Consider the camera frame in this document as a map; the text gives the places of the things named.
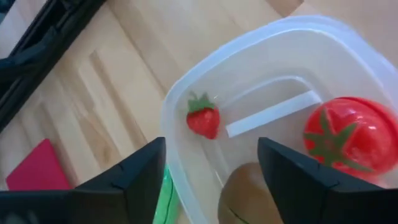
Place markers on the green toy vegetable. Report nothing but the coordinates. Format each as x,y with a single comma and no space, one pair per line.
168,202

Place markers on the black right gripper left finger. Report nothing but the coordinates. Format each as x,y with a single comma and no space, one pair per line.
130,189

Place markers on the black table frame rail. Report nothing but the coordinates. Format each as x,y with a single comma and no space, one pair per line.
62,37

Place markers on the brown toy kiwi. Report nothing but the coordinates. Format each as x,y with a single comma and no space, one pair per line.
245,196

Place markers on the pink flat toy piece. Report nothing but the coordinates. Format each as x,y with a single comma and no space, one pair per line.
37,168

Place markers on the red toy tomato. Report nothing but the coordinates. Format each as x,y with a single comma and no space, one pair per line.
360,130

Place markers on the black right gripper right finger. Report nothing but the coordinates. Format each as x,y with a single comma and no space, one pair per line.
304,193

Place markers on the red toy strawberry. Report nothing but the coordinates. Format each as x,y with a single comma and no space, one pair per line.
203,121

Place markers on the clear plastic tupperware container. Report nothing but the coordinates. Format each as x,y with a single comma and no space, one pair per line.
248,62

